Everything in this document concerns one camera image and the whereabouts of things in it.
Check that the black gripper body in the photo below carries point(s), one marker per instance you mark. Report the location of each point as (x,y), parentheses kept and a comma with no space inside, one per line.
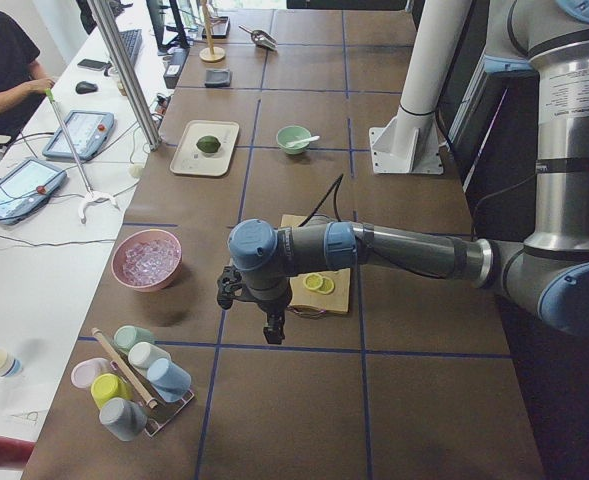
(273,309)

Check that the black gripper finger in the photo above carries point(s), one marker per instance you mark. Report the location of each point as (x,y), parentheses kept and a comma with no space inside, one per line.
(278,327)
(268,330)

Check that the white plastic spoon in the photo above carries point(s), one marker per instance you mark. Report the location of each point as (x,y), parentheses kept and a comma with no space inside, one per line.
(298,143)

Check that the pink bowl with ice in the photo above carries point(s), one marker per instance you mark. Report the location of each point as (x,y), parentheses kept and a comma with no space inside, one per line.
(147,260)

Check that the mint green bowl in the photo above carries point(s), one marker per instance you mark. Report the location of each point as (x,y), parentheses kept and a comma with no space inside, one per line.
(290,139)

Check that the yellow lemon slice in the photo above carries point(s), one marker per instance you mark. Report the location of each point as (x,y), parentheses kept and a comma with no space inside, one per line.
(313,281)

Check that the wooden cutting board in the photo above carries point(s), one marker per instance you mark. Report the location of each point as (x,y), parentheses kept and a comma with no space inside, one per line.
(310,301)

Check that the cup rack with pastel cups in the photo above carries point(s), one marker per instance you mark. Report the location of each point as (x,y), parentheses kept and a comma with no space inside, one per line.
(135,385)

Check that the beige plastic tray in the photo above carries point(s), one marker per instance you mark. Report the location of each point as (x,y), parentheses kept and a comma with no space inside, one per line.
(188,160)

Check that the green lime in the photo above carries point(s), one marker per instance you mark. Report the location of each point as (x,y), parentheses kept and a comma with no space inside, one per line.
(208,144)

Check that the reacher grabber tool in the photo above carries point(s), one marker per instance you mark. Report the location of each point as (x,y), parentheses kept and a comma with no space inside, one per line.
(91,196)

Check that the grey folded cloth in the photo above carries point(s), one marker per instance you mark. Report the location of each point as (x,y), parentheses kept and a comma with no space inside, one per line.
(217,78)

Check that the far teach pendant tablet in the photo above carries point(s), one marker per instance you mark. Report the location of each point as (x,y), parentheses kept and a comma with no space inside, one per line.
(88,130)

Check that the teach pendant tablet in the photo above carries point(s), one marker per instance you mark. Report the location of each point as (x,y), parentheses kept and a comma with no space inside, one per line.
(27,188)
(88,130)

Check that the wooden mug tree stand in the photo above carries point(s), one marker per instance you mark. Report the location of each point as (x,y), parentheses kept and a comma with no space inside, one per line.
(211,53)

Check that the white paper cup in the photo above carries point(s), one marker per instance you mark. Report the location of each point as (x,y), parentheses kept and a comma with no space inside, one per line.
(9,364)

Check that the metal scoop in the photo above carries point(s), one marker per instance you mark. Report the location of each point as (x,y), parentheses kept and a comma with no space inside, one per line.
(260,38)

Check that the near teach pendant tablet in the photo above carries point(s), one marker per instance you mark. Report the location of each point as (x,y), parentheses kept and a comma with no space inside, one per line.
(27,188)

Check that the black computer mouse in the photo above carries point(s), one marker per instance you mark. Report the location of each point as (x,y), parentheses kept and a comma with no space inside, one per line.
(85,87)

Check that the black keyboard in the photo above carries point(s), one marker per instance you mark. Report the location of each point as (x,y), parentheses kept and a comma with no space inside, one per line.
(132,41)

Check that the black smartphone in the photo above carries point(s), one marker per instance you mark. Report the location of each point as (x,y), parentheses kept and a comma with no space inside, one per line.
(92,64)

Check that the person in black shirt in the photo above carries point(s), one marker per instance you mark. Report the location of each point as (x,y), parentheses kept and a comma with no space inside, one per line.
(23,80)

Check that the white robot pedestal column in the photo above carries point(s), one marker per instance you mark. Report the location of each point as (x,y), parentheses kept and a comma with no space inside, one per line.
(409,143)

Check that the aluminium frame post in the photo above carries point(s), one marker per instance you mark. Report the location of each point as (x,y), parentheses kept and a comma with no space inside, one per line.
(107,26)

